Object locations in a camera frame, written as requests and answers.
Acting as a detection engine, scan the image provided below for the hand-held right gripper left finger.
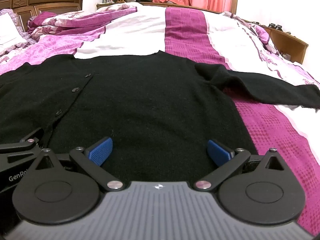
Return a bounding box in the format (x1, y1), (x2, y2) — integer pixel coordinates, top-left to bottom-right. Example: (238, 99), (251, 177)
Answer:
(32, 137), (124, 190)

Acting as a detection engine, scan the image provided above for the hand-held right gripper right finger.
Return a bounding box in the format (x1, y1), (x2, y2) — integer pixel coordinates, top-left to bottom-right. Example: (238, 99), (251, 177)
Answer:
(194, 139), (288, 190)

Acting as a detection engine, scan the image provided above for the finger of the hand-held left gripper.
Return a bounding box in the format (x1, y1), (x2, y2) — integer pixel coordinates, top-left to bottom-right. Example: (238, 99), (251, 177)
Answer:
(0, 127), (45, 166)

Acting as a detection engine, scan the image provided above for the black buttoned cardigan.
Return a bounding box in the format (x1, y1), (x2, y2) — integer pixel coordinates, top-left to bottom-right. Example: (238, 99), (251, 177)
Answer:
(0, 50), (320, 182)

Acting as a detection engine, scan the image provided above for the white frilled pillow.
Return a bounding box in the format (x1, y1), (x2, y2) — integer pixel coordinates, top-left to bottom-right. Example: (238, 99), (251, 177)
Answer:
(0, 8), (28, 56)

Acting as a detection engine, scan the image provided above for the purple and white bed blanket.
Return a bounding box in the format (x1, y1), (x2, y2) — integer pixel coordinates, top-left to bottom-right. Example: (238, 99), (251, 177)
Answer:
(0, 4), (320, 232)

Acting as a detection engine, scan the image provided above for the wooden bedside ledge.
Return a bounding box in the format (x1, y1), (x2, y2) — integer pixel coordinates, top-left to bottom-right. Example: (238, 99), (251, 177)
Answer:
(96, 1), (309, 65)

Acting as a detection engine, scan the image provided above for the folded purple floral quilt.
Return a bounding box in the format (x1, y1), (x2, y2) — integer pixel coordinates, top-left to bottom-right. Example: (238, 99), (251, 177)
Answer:
(27, 4), (138, 40)

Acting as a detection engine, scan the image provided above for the carved wooden headboard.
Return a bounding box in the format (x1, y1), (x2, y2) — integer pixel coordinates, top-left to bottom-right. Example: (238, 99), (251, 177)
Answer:
(0, 0), (86, 32)

